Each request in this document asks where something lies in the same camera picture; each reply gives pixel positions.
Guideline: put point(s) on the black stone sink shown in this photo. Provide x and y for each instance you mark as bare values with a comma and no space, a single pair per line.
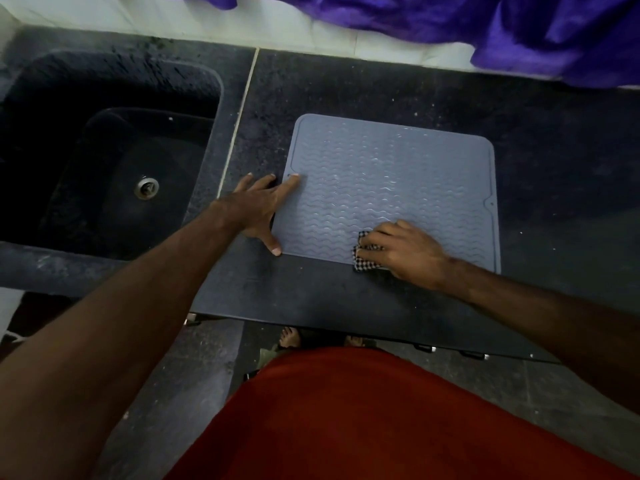
100,159

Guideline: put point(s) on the person's foot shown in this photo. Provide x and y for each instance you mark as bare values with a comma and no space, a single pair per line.
290,337
355,341

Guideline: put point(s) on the black white checkered cloth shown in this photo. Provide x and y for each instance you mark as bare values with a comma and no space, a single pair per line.
364,265

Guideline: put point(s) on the person's left hand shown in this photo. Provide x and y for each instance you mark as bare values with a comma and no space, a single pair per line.
252,207

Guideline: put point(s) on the grey ribbed silicone mat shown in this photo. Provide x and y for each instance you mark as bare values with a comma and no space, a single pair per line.
390,174

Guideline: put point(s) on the olive green cloth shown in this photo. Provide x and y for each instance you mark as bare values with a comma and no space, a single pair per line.
267,355

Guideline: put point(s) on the metal sink drain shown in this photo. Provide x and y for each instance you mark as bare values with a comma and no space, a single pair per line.
147,187

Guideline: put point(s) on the purple cloth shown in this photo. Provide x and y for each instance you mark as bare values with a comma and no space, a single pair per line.
450,14

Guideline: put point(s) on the person's red garment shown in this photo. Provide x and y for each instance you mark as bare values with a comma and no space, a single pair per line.
375,424

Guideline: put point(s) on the person's left forearm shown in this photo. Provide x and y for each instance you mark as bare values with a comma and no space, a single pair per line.
105,344

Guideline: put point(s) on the person's right forearm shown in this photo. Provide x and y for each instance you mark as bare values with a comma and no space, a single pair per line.
550,319

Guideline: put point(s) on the person's right hand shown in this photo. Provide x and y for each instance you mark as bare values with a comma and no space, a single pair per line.
412,254

